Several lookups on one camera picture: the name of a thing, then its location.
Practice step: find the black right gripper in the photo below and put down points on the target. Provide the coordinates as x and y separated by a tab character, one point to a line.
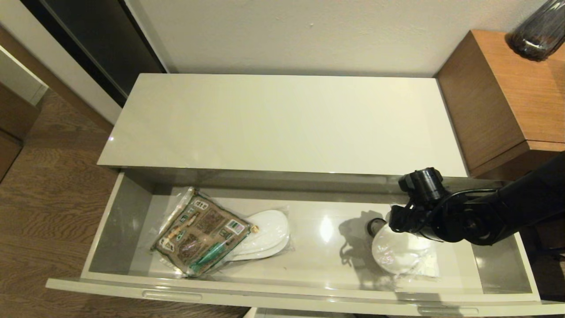
423	207

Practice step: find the white slippers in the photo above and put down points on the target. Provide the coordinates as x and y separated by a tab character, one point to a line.
397	256
269	232

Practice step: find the black tape roll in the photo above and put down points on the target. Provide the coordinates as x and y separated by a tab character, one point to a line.
371	225

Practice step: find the brown grain package green print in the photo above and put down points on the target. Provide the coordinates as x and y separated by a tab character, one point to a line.
203	234

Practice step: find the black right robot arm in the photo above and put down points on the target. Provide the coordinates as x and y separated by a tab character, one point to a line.
507	212

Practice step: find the silver and black robot base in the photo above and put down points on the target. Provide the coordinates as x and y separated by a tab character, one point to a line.
300	315

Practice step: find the glossy white drawer cabinet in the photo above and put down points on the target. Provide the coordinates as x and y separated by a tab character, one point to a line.
287	123

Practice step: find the brown wooden side cabinet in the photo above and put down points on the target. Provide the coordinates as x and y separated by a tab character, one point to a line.
507	101

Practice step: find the dark glass vase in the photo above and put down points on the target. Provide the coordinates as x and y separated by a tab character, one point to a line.
538	35

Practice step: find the dark door panel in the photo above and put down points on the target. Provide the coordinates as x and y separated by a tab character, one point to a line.
106	39

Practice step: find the brown and white furniture piece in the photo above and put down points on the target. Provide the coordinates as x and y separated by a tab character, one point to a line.
13	115

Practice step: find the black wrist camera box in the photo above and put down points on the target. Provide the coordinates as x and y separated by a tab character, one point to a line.
398	219

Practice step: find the white door frame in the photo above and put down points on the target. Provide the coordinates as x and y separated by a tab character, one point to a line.
66	75

